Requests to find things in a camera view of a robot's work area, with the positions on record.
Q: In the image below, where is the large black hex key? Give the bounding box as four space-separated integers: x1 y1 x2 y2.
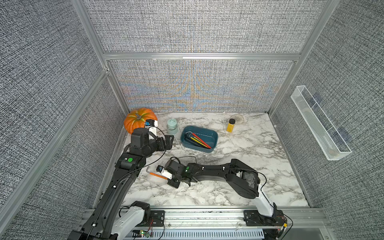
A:
185 132 211 149

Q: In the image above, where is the aluminium front rail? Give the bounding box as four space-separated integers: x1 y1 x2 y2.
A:
151 206 331 229

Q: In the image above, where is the right camera black cable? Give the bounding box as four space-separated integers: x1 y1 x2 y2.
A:
169 155 199 166

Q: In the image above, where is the mint green lidded jar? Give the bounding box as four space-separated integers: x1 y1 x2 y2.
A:
167 118 179 135

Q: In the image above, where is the lime green hex key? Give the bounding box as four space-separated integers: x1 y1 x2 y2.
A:
189 142 210 149

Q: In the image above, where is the yellow bottle black cap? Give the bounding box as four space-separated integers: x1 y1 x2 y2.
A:
227 119 236 133

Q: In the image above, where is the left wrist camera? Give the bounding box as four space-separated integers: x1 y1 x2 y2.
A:
145 119 158 140

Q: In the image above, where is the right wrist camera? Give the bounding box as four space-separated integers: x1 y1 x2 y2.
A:
156 165 173 180

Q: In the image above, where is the orange decorative pumpkin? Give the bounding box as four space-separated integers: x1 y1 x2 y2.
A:
124 108 158 134

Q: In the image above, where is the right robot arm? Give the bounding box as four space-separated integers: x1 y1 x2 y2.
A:
157 159 274 218

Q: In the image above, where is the red handled hex key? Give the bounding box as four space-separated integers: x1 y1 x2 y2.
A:
189 132 211 149

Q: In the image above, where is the white slotted cable duct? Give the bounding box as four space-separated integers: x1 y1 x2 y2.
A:
124 229 266 240

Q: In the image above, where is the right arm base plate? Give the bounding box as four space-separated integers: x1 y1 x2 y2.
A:
244 210 287 227

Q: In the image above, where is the teal plastic storage box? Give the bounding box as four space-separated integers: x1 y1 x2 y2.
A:
181 126 219 153

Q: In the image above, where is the yellow handled hex key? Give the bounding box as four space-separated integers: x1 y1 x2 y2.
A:
187 137 201 144

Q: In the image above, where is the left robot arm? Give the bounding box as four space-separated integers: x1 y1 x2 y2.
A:
68 128 175 240

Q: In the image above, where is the camera black cable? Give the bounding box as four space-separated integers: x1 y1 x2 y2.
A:
169 155 199 166
113 125 167 187

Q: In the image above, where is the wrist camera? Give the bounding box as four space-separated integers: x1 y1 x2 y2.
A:
145 119 158 140
156 165 173 180

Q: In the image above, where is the left camera black cable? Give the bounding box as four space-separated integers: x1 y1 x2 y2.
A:
113 125 167 187

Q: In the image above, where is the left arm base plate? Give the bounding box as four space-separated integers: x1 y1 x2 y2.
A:
136 210 165 227

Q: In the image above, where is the clear acrylic wall shelf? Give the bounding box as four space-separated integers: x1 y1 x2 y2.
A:
291 86 352 161

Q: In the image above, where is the small black hex key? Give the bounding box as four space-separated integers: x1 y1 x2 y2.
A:
185 137 209 149

